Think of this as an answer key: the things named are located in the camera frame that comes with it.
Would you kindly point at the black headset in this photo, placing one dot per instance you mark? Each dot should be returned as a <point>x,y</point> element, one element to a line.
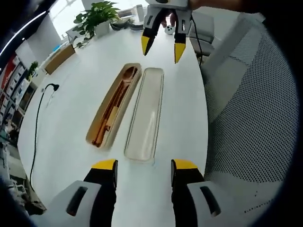
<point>125,25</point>

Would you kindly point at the grey mesh office chair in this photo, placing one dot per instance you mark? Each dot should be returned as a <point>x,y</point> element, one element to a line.
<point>248,106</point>

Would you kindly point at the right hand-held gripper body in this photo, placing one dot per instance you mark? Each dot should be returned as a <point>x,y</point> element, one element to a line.
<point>170,4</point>

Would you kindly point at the dark wooden chopstick utensil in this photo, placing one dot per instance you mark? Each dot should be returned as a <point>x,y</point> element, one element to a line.
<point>98,138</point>
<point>106,118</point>

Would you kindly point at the curved ceiling strip light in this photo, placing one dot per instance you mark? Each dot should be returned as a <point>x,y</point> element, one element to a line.
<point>21,30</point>

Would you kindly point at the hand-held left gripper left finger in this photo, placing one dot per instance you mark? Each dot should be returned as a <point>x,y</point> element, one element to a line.
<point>101,189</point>

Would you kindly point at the large potted green plant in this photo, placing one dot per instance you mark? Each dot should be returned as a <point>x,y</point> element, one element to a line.
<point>97,16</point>

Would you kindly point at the person's right hand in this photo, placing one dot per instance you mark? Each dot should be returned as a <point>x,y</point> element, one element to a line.
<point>165,22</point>

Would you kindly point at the shelving with white bins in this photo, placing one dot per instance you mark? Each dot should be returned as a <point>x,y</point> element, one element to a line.
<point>11,89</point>

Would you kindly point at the translucent beige cutlery case lid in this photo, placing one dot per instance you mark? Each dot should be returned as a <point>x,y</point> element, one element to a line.
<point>146,113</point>

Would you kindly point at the beige cutlery case base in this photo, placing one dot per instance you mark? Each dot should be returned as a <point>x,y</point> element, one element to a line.
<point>120,118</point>

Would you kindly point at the brown wooden spoon utensil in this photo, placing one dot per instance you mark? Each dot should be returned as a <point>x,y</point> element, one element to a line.
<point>130,73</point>

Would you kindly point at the white handheld controller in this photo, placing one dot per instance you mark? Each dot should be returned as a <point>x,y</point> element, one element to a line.
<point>169,30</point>

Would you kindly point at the small potted green plant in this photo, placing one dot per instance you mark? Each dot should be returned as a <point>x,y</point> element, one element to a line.
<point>32,68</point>

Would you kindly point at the narrow bright window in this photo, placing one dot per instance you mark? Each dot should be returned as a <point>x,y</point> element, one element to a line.
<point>66,16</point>

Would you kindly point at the brown cardboard box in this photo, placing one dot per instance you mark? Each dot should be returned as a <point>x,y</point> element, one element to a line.
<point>60,59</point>

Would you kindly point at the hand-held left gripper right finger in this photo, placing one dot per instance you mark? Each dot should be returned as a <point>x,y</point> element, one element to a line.
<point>187,191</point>

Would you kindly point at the white cylindrical bottle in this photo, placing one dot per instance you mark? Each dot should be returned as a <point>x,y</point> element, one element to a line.
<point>139,13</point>

